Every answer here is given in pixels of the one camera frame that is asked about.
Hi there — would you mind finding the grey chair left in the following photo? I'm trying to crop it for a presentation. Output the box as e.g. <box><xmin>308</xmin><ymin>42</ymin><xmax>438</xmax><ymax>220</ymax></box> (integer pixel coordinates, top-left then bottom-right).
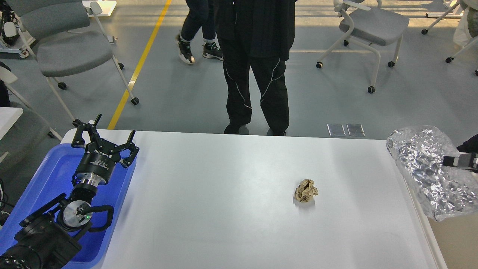
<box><xmin>4</xmin><ymin>0</ymin><xmax>140</xmax><ymax>121</ymax></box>

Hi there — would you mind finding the person in black sneakers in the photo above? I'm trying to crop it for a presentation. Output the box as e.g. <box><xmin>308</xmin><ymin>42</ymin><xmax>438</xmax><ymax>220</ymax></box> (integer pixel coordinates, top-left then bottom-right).
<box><xmin>176</xmin><ymin>0</ymin><xmax>224</xmax><ymax>65</ymax></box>

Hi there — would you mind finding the metal floor plate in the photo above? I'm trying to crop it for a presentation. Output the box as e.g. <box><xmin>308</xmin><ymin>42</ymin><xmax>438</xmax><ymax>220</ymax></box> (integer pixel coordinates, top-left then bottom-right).
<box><xmin>327</xmin><ymin>124</ymin><xmax>346</xmax><ymax>137</ymax></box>
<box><xmin>346</xmin><ymin>124</ymin><xmax>365</xmax><ymax>137</ymax></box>

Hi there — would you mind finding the right metal floor plate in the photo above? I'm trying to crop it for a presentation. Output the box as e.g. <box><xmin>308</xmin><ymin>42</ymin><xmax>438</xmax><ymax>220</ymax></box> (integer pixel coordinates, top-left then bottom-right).
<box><xmin>346</xmin><ymin>124</ymin><xmax>365</xmax><ymax>137</ymax></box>

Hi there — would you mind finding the silver foil bag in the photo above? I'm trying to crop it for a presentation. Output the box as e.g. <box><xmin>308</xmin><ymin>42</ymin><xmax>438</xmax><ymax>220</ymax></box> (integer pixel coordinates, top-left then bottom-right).
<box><xmin>386</xmin><ymin>126</ymin><xmax>477</xmax><ymax>222</ymax></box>

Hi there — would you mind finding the white small table left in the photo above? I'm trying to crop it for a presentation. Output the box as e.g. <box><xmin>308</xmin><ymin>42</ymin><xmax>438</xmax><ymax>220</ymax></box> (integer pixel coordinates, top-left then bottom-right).
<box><xmin>0</xmin><ymin>107</ymin><xmax>24</xmax><ymax>139</ymax></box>

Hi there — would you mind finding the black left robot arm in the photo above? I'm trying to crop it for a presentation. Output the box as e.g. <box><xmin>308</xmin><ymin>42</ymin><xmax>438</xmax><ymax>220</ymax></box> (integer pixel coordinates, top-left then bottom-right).
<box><xmin>1</xmin><ymin>115</ymin><xmax>139</xmax><ymax>269</ymax></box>

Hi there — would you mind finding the grey chair right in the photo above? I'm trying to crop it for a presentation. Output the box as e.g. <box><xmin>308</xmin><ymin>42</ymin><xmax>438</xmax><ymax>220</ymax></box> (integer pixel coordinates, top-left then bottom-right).
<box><xmin>316</xmin><ymin>0</ymin><xmax>409</xmax><ymax>94</ymax></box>

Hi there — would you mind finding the person in black coat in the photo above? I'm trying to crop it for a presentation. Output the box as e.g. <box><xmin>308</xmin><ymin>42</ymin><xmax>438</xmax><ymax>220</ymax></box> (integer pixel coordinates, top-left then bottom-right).
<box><xmin>213</xmin><ymin>0</ymin><xmax>296</xmax><ymax>136</ymax></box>

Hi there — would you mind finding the blue plastic tray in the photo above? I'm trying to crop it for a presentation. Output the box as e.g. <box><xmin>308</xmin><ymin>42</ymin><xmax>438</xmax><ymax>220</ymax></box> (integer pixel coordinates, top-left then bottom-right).
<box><xmin>0</xmin><ymin>144</ymin><xmax>136</xmax><ymax>269</ymax></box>

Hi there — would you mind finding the grey chair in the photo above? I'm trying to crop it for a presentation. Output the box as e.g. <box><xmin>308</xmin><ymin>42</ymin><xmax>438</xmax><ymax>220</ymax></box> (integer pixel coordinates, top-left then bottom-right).
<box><xmin>316</xmin><ymin>0</ymin><xmax>409</xmax><ymax>94</ymax></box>
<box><xmin>4</xmin><ymin>0</ymin><xmax>140</xmax><ymax>121</ymax></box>

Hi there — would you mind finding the crumpled brown paper ball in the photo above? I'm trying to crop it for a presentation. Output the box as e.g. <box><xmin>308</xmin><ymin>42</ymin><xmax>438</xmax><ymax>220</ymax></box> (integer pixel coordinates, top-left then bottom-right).
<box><xmin>294</xmin><ymin>179</ymin><xmax>318</xmax><ymax>203</ymax></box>

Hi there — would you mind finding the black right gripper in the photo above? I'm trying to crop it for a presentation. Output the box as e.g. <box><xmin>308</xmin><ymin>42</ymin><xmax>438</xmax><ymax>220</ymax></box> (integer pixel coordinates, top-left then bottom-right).
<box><xmin>443</xmin><ymin>134</ymin><xmax>478</xmax><ymax>173</ymax></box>

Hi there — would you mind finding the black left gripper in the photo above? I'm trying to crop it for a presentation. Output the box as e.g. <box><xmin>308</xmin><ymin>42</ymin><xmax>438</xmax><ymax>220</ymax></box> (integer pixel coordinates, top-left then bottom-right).
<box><xmin>70</xmin><ymin>114</ymin><xmax>139</xmax><ymax>185</ymax></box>

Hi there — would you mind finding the white plastic bin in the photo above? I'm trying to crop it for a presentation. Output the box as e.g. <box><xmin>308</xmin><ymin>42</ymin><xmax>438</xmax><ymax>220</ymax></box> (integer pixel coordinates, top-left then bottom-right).
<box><xmin>401</xmin><ymin>176</ymin><xmax>478</xmax><ymax>269</ymax></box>

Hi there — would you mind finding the left metal floor plate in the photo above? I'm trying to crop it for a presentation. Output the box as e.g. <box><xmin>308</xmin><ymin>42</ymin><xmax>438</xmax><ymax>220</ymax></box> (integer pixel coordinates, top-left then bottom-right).
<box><xmin>327</xmin><ymin>124</ymin><xmax>346</xmax><ymax>137</ymax></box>

